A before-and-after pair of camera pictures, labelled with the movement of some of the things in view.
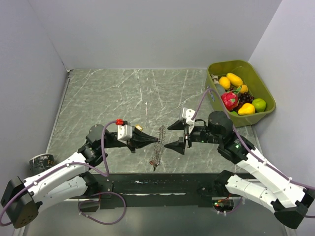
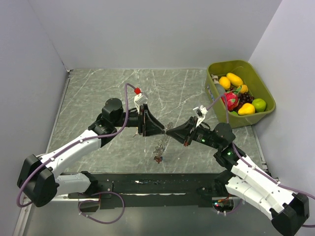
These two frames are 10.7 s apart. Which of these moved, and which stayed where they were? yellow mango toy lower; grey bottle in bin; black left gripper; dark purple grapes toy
Moved: black left gripper
Stayed: grey bottle in bin; yellow mango toy lower; dark purple grapes toy
